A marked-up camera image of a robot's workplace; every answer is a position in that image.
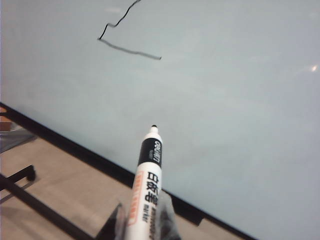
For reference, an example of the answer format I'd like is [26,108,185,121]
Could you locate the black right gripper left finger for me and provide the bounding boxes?
[95,201,131,240]

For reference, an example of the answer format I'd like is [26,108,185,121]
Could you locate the black whiteboard bottom rail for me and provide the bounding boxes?
[0,101,255,240]

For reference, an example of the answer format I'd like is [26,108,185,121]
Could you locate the large white whiteboard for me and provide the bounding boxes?
[0,0,320,240]

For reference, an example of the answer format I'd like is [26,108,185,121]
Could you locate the black wheeled stand base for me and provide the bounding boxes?
[0,164,94,240]

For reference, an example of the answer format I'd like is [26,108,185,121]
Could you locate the brown wooden shelf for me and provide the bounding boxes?
[0,120,13,132]

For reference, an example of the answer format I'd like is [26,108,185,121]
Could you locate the white black whiteboard marker pen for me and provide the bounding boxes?
[124,123,165,240]

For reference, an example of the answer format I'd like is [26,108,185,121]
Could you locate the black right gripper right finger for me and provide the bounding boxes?
[155,192,183,240]

